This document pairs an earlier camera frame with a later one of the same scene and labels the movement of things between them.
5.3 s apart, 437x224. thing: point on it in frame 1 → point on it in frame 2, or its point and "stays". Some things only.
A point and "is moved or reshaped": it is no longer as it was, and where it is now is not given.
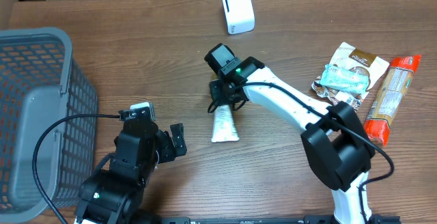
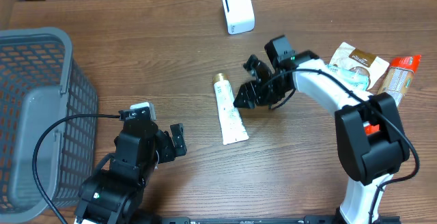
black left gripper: (167, 143) stays
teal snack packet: (354, 82) stays
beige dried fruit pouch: (351, 58) stays
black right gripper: (218, 92) → (261, 81)
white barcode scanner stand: (238, 9) stays
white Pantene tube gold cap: (224, 127) is moved or reshaped
